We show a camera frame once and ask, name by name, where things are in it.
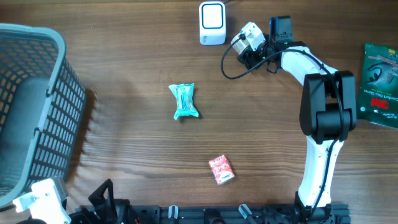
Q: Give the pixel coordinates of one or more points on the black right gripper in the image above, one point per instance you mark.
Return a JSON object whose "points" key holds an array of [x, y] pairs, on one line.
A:
{"points": [[250, 58]]}

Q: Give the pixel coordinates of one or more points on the light blue packet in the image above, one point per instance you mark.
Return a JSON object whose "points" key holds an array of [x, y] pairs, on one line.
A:
{"points": [[184, 100]]}

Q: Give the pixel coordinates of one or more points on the red orange small carton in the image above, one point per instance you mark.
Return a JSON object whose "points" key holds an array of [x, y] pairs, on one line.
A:
{"points": [[221, 169]]}

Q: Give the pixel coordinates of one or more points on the green 3M gloves packet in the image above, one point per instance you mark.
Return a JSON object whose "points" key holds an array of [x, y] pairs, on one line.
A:
{"points": [[377, 96]]}

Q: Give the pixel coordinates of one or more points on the green lid jar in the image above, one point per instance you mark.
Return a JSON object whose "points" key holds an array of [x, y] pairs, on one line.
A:
{"points": [[240, 46]]}

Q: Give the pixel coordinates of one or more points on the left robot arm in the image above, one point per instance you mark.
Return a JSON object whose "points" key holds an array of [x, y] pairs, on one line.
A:
{"points": [[125, 212]]}

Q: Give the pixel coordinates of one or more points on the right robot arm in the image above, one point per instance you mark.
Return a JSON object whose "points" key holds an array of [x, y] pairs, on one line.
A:
{"points": [[327, 111]]}

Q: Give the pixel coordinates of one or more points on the white barcode scanner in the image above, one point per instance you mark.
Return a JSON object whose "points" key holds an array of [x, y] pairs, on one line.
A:
{"points": [[212, 21]]}

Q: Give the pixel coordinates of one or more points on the grey plastic mesh basket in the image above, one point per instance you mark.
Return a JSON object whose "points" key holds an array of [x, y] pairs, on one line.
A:
{"points": [[42, 102]]}

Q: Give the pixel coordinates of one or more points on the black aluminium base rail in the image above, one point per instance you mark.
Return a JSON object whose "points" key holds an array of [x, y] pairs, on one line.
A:
{"points": [[278, 214]]}

